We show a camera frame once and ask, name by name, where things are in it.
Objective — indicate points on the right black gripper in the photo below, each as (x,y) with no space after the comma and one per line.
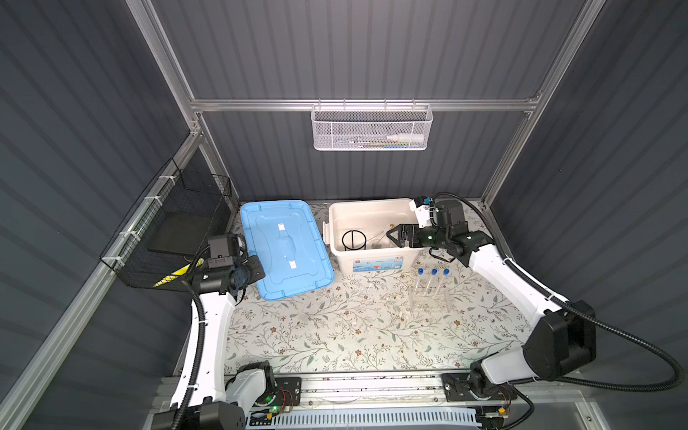
(404,228)

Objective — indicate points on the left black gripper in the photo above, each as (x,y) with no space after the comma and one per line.
(254,270)

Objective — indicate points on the blue capped test tube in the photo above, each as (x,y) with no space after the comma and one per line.
(418,282)
(442,281)
(431,279)

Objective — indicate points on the blue plastic lid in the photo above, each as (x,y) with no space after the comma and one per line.
(285,238)

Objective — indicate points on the white plastic storage bin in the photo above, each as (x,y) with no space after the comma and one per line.
(374,218)

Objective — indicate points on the black wire ring stand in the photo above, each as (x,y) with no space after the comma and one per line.
(354,240)

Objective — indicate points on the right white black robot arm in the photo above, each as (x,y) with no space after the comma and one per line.
(564,333)

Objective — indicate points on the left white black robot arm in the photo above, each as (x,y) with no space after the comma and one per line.
(203,400)

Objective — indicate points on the clear test tube rack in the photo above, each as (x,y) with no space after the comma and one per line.
(434,301)

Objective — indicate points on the white bottle in basket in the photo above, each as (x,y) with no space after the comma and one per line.
(405,139)

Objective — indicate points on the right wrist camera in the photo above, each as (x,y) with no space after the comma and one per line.
(424,209)

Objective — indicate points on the black wire basket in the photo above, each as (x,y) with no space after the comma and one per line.
(170,223)

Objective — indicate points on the white wire mesh basket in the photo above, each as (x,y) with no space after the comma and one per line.
(363,128)

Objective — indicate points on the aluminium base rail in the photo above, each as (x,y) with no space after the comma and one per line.
(420,388)

